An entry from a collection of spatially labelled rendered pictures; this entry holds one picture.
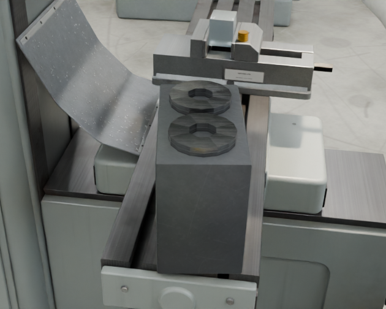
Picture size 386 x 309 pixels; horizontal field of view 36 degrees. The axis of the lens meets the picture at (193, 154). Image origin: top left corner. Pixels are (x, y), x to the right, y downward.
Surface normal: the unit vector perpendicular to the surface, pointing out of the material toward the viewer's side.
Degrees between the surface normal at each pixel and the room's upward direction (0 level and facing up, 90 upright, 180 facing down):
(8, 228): 88
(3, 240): 89
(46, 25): 63
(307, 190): 90
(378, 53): 0
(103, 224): 90
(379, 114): 0
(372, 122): 0
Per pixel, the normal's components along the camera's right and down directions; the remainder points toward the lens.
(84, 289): -0.13, 0.55
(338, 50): 0.02, -0.83
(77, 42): 0.89, -0.31
